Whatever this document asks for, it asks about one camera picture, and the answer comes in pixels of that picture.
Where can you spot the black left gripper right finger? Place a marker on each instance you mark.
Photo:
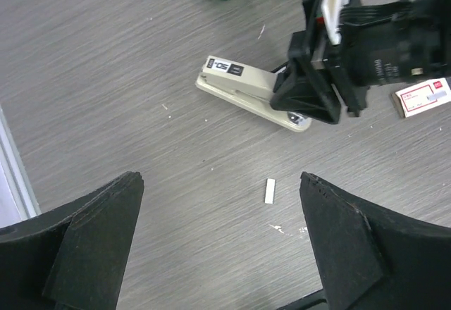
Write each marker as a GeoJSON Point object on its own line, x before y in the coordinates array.
{"type": "Point", "coordinates": [370, 257]}

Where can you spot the beige stapler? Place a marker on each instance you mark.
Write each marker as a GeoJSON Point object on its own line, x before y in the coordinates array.
{"type": "Point", "coordinates": [249, 88]}

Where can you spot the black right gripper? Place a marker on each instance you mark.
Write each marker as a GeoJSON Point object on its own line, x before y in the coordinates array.
{"type": "Point", "coordinates": [403, 41]}

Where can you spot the red white staple box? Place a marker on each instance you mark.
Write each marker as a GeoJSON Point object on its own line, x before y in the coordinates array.
{"type": "Point", "coordinates": [422, 97]}

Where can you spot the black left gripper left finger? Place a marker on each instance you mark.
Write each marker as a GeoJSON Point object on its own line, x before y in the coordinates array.
{"type": "Point", "coordinates": [74, 256]}

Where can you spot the silver staple strip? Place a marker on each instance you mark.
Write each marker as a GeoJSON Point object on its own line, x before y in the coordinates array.
{"type": "Point", "coordinates": [270, 191]}

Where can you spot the aluminium frame rail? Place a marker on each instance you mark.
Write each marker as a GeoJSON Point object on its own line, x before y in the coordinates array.
{"type": "Point", "coordinates": [18, 201]}

